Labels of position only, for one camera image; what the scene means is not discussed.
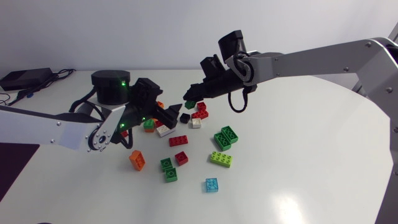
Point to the long green toy brick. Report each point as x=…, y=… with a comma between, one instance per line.
x=222, y=141
x=230, y=134

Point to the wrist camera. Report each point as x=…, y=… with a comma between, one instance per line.
x=146, y=91
x=213, y=68

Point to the black toy brick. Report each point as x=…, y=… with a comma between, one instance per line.
x=185, y=118

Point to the dark mat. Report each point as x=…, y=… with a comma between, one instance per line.
x=14, y=168

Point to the long white toy brick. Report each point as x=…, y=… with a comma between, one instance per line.
x=164, y=131

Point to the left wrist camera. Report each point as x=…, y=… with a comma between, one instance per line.
x=146, y=91

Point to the clear blue toy brick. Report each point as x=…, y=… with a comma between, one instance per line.
x=211, y=185

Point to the small green toy brick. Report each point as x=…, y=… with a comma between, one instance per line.
x=166, y=164
x=171, y=175
x=190, y=104

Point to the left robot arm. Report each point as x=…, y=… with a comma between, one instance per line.
x=46, y=127

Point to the small red toy brick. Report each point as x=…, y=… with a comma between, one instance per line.
x=124, y=134
x=158, y=123
x=201, y=106
x=181, y=158

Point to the small orange toy brick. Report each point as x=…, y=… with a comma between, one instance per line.
x=149, y=130
x=160, y=104

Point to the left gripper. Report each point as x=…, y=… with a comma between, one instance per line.
x=138, y=115

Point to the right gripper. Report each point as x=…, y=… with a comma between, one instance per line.
x=224, y=85

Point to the black power brick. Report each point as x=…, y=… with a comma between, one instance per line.
x=25, y=79

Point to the long red toy brick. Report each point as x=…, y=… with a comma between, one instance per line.
x=200, y=114
x=178, y=140

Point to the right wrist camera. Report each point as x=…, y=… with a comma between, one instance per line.
x=213, y=68

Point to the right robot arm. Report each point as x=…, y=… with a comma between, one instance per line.
x=311, y=62

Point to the long orange toy brick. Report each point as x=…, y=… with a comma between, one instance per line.
x=137, y=160

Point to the lime green toy brick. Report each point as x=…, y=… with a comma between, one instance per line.
x=221, y=159

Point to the small white toy brick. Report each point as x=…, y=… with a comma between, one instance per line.
x=196, y=123

